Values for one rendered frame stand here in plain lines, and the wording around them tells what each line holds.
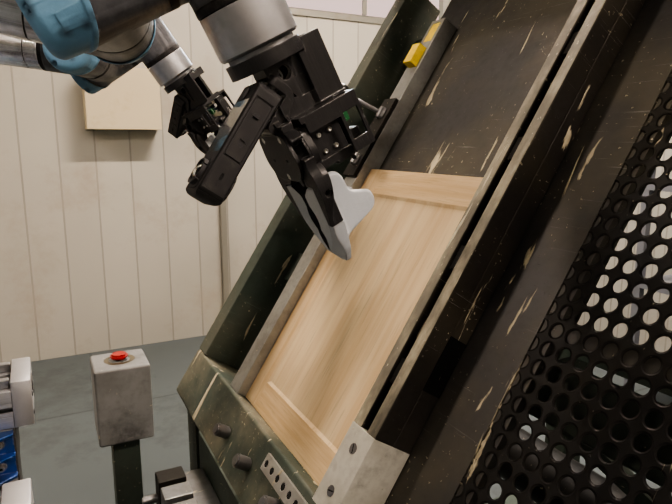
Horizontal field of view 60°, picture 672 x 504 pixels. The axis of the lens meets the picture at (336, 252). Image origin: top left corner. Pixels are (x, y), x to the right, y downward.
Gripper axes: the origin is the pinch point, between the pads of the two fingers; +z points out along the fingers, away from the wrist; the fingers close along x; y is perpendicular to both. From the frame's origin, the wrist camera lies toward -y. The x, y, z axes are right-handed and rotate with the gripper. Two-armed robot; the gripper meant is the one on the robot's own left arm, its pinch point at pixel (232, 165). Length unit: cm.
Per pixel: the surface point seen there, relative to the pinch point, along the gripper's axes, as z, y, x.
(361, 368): 33, 29, -28
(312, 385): 35.7, 15.6, -28.8
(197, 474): 45, -16, -44
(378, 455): 33, 40, -44
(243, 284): 28.6, -21.4, -1.7
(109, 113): -21, -241, 148
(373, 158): 16.4, 17.7, 19.3
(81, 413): 94, -227, 6
